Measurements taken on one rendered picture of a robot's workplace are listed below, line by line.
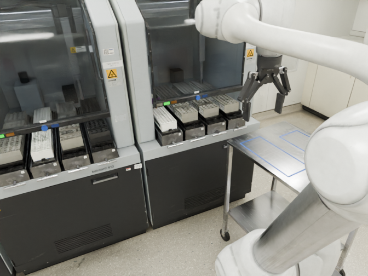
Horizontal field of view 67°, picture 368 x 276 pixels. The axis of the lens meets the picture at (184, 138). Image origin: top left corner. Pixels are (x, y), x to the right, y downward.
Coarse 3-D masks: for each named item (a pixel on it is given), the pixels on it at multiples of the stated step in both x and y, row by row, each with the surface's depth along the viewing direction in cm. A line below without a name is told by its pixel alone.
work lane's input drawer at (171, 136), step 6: (156, 126) 174; (156, 132) 172; (162, 132) 165; (168, 132) 165; (174, 132) 166; (180, 132) 167; (162, 138) 164; (168, 138) 165; (174, 138) 167; (180, 138) 169; (162, 144) 166; (168, 144) 167; (174, 144) 165; (180, 144) 166
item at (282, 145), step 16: (272, 128) 164; (288, 128) 164; (240, 144) 150; (256, 144) 150; (272, 144) 149; (288, 144) 149; (304, 144) 148; (256, 160) 137; (272, 160) 136; (288, 160) 136; (288, 176) 125; (304, 176) 125; (272, 192) 195; (224, 208) 180; (240, 208) 183; (256, 208) 183; (272, 208) 182; (224, 224) 186; (240, 224) 171; (256, 224) 171; (352, 240) 151
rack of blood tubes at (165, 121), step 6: (156, 108) 183; (162, 108) 183; (156, 114) 177; (162, 114) 176; (168, 114) 176; (156, 120) 181; (162, 120) 168; (168, 120) 168; (174, 120) 167; (162, 126) 164; (168, 126) 166; (174, 126) 168
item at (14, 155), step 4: (16, 148) 142; (0, 152) 139; (4, 152) 140; (8, 152) 139; (12, 152) 140; (16, 152) 141; (20, 152) 142; (0, 156) 138; (4, 156) 139; (8, 156) 140; (12, 156) 141; (16, 156) 142; (20, 156) 143; (0, 160) 139; (4, 160) 140; (8, 160) 141; (12, 160) 142; (16, 160) 143; (0, 164) 140
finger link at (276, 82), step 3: (273, 75) 88; (276, 75) 88; (276, 78) 89; (273, 81) 91; (276, 81) 89; (279, 81) 91; (276, 84) 92; (279, 84) 91; (276, 87) 94; (279, 87) 92; (282, 87) 92; (279, 90) 94; (282, 90) 93; (285, 90) 94; (285, 93) 94
